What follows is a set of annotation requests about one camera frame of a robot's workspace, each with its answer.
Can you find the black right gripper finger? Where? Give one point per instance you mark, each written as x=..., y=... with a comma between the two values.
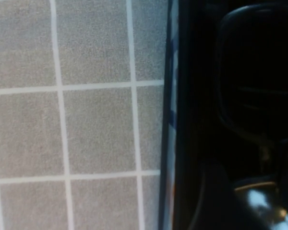
x=213, y=203

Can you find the black box with white sides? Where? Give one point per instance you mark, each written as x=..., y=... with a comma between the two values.
x=184, y=95

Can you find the grey white-grid tablecloth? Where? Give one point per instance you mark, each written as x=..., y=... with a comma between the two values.
x=86, y=119

